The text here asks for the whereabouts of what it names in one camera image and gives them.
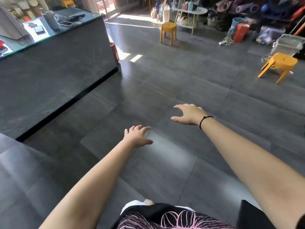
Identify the blue plastic basket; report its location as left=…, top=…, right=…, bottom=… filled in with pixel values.
left=231, top=17, right=248, bottom=29

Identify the clear plastic bag bundle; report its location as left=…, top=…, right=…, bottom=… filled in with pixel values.
left=256, top=25, right=286, bottom=45

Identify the black cord bracelet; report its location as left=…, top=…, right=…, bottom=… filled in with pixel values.
left=199, top=115, right=214, bottom=130

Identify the person's right hand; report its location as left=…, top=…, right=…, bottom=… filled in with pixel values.
left=170, top=103, right=210, bottom=127

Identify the red shopping bag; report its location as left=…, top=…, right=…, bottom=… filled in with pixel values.
left=233, top=21, right=252, bottom=43

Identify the dark grey glass-top counter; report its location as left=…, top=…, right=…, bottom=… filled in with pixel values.
left=0, top=0, right=119, bottom=143

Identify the white power strip with cable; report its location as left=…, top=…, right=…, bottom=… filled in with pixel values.
left=219, top=35, right=235, bottom=45

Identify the person's left hand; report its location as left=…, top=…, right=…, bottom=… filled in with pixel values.
left=123, top=125, right=154, bottom=149

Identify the person's black patterned clothing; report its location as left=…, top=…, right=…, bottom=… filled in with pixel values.
left=112, top=199, right=277, bottom=229

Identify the white oval table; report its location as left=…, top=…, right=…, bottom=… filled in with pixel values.
left=171, top=6, right=208, bottom=35

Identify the white paper bag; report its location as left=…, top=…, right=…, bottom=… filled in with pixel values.
left=163, top=4, right=171, bottom=23

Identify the red fire extinguisher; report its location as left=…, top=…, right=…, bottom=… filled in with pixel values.
left=110, top=42, right=120, bottom=64

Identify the person's left forearm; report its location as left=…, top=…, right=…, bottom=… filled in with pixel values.
left=39, top=140, right=135, bottom=229

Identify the person's right forearm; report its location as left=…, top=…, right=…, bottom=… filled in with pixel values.
left=200, top=117, right=305, bottom=229

